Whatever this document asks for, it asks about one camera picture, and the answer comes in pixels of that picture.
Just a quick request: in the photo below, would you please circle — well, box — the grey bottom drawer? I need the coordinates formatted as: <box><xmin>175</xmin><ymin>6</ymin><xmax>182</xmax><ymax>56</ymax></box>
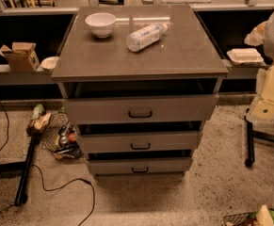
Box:
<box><xmin>87</xmin><ymin>157</ymin><xmax>192</xmax><ymax>176</ymax></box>

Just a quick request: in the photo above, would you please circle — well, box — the grey drawer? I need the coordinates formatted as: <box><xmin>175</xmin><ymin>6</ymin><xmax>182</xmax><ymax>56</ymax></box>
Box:
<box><xmin>87</xmin><ymin>157</ymin><xmax>192</xmax><ymax>176</ymax></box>
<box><xmin>63</xmin><ymin>95</ymin><xmax>218</xmax><ymax>124</ymax></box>
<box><xmin>76</xmin><ymin>131</ymin><xmax>202</xmax><ymax>153</ymax></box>

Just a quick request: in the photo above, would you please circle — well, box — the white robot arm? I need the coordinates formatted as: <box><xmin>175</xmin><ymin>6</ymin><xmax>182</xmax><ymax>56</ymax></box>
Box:
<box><xmin>244</xmin><ymin>12</ymin><xmax>274</xmax><ymax>121</ymax></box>

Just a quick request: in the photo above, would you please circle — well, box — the grey top drawer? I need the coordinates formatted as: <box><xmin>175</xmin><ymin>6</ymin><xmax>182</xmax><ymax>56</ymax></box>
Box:
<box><xmin>63</xmin><ymin>95</ymin><xmax>218</xmax><ymax>124</ymax></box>

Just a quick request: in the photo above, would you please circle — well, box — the grey drawer cabinet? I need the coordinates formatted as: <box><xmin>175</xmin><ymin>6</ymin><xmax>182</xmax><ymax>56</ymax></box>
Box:
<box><xmin>50</xmin><ymin>4</ymin><xmax>229</xmax><ymax>181</ymax></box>

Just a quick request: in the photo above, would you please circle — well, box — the grey middle drawer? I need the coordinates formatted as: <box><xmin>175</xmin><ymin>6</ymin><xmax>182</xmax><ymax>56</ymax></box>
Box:
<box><xmin>76</xmin><ymin>131</ymin><xmax>202</xmax><ymax>153</ymax></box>

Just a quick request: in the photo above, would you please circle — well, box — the open cardboard box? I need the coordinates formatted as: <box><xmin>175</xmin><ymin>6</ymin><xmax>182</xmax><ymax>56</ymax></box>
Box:
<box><xmin>0</xmin><ymin>42</ymin><xmax>40</xmax><ymax>73</ymax></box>

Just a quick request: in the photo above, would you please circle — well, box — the clear plastic bottle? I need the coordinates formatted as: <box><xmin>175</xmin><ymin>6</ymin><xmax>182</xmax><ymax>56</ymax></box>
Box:
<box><xmin>126</xmin><ymin>24</ymin><xmax>168</xmax><ymax>52</ymax></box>

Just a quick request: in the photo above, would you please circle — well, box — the white bowl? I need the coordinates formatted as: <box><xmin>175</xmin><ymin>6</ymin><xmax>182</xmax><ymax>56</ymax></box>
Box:
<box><xmin>85</xmin><ymin>12</ymin><xmax>116</xmax><ymax>38</ymax></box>

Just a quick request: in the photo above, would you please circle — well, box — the brown crumpled bag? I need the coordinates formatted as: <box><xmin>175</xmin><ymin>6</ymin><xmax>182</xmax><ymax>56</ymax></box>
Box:
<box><xmin>26</xmin><ymin>113</ymin><xmax>51</xmax><ymax>136</ymax></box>

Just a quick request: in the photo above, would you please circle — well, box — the small white dish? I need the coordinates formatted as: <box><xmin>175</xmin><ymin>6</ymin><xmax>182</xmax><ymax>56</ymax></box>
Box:
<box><xmin>40</xmin><ymin>56</ymin><xmax>58</xmax><ymax>71</ymax></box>

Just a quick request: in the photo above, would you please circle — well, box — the green bottle on floor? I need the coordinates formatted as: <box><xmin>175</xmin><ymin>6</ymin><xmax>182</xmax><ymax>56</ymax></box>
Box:
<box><xmin>31</xmin><ymin>104</ymin><xmax>45</xmax><ymax>120</ymax></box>

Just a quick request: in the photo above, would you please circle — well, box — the white foam takeout container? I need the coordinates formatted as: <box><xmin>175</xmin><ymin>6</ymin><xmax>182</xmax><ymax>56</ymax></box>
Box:
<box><xmin>227</xmin><ymin>48</ymin><xmax>264</xmax><ymax>65</ymax></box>

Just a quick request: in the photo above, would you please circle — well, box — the black right table leg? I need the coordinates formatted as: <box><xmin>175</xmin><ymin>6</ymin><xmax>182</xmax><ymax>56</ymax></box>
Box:
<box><xmin>244</xmin><ymin>116</ymin><xmax>274</xmax><ymax>168</ymax></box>

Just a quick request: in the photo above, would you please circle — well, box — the black table leg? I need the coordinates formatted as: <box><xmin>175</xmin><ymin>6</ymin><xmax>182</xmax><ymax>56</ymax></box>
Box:
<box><xmin>244</xmin><ymin>116</ymin><xmax>274</xmax><ymax>168</ymax></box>
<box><xmin>0</xmin><ymin>135</ymin><xmax>40</xmax><ymax>207</ymax></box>

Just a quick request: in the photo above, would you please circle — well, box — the black left table leg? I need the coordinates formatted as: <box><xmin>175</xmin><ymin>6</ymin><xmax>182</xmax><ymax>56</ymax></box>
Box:
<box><xmin>0</xmin><ymin>135</ymin><xmax>40</xmax><ymax>207</ymax></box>

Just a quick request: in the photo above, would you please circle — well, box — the wire basket with utensils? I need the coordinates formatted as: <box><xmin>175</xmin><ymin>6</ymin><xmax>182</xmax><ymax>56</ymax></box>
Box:
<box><xmin>40</xmin><ymin>109</ymin><xmax>82</xmax><ymax>160</ymax></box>

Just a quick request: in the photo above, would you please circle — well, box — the black power cable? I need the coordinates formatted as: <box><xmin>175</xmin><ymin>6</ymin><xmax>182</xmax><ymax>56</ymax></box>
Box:
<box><xmin>0</xmin><ymin>79</ymin><xmax>96</xmax><ymax>226</ymax></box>

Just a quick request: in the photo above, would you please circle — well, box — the wire basket with groceries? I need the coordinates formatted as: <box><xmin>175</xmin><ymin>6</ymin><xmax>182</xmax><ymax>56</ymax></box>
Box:
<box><xmin>222</xmin><ymin>205</ymin><xmax>274</xmax><ymax>226</ymax></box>

